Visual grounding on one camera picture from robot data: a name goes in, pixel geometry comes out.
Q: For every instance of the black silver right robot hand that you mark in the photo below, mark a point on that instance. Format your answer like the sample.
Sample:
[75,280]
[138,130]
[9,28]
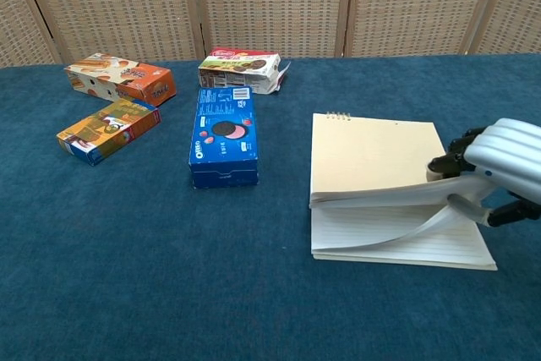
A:
[507,154]

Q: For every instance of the spiral lined paper notebook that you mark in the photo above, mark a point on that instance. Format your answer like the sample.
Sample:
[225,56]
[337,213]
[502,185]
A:
[372,154]

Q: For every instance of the woven folding screen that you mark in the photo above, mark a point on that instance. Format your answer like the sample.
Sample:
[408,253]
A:
[270,1]

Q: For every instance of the green red cookie box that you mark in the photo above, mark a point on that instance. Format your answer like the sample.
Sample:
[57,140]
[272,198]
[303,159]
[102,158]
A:
[236,71]

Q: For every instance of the blue Oreo box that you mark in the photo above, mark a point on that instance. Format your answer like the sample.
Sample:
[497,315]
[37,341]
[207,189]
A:
[224,132]

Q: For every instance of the blue table cloth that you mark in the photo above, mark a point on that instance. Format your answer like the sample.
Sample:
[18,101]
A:
[169,272]

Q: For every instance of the long orange biscuit box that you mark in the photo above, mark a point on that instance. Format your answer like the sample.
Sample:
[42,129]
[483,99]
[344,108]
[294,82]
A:
[127,78]

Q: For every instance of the small orange blue snack box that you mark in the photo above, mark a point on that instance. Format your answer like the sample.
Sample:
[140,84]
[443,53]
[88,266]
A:
[107,130]

